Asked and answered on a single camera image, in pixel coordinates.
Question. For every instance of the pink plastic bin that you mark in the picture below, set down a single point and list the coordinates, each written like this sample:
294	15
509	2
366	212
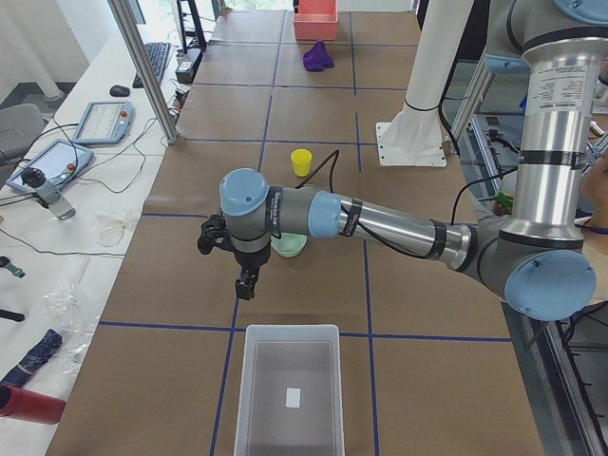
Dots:
315	20

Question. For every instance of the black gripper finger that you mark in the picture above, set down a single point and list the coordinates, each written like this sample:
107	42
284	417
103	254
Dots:
241	289
251	282

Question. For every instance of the black keyboard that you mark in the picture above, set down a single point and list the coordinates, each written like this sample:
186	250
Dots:
158	54

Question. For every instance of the teach pendant near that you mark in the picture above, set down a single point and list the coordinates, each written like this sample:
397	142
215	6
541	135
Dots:
60	162

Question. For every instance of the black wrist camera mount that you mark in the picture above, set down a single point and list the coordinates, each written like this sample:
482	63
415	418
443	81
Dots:
214	234

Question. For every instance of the teach pendant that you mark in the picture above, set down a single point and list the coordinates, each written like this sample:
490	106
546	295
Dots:
60	162
104	123

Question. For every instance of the red bottle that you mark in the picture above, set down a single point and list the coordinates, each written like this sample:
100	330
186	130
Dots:
31	406

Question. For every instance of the black computer mouse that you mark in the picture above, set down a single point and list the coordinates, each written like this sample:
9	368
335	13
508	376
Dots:
119	91

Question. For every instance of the purple cloth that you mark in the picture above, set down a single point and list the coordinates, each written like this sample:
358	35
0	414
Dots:
317	58

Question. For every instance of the crumpled clear plastic wrap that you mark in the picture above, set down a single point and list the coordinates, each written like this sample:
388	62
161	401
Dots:
75	322

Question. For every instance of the aluminium frame post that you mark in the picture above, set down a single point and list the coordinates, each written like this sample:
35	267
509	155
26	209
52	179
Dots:
129	30

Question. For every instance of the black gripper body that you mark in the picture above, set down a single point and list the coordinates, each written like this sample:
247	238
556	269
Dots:
250	260

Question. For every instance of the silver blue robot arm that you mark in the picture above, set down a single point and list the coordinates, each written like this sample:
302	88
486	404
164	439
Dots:
534	258

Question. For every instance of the dark blue folded umbrella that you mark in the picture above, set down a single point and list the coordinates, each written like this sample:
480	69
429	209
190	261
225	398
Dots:
34	359

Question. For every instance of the yellow plastic cup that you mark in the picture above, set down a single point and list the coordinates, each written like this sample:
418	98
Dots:
301	160

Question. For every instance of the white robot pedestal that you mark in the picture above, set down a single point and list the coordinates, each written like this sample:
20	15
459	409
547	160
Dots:
414	136

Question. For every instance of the black box device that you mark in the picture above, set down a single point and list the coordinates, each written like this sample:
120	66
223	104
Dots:
188	65

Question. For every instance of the mint green bowl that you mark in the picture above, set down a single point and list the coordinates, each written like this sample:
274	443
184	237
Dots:
288	245

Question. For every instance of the teach pendant far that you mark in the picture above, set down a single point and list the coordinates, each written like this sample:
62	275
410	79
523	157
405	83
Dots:
104	123

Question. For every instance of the clear plastic bin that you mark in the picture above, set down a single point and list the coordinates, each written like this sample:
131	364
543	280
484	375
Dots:
290	399

